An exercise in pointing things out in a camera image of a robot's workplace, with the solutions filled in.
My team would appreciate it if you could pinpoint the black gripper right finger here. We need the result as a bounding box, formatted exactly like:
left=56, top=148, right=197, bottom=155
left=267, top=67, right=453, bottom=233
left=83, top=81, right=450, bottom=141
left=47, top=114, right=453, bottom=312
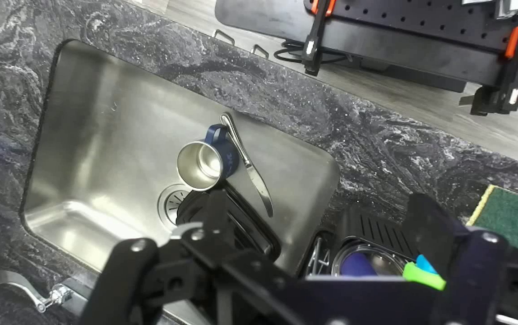
left=405, top=193, right=518, bottom=325

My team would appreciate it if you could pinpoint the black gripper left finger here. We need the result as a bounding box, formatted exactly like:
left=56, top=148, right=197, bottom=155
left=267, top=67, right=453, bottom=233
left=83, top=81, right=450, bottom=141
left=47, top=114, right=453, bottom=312
left=80, top=186, right=284, bottom=325

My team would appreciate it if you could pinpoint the blue steel mug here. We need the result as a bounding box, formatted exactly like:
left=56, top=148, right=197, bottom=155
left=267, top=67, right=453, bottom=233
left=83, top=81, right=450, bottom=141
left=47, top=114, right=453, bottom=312
left=177, top=125, right=240, bottom=191

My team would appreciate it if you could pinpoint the butter knife in sink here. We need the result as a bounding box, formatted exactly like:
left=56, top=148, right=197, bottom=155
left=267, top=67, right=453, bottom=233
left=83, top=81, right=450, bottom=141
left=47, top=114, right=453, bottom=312
left=221, top=112, right=275, bottom=217

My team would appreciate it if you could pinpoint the black dish rack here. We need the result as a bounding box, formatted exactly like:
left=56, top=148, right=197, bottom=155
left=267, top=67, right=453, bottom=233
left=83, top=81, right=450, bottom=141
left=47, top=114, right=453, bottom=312
left=302, top=200, right=453, bottom=285

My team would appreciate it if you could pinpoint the stainless steel sink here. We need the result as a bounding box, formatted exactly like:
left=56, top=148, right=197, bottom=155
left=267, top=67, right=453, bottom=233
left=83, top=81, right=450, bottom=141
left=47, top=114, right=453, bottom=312
left=22, top=40, right=338, bottom=325

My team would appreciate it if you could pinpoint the green yellow sponge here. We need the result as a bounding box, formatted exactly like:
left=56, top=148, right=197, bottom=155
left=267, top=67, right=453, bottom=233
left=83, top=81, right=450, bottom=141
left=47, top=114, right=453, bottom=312
left=468, top=184, right=518, bottom=247

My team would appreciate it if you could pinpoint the orange black clamp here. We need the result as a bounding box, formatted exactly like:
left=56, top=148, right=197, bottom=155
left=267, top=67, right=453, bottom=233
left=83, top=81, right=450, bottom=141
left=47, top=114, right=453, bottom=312
left=462, top=25, right=518, bottom=116
left=304, top=0, right=338, bottom=76

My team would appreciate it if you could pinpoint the chrome faucet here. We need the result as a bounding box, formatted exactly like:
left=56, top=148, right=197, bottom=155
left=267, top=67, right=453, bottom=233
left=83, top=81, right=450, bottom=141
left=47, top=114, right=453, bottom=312
left=0, top=271, right=78, bottom=314

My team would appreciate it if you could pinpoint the green handled brush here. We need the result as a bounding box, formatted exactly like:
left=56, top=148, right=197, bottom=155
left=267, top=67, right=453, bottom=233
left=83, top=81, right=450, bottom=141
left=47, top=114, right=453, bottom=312
left=403, top=255, right=446, bottom=291

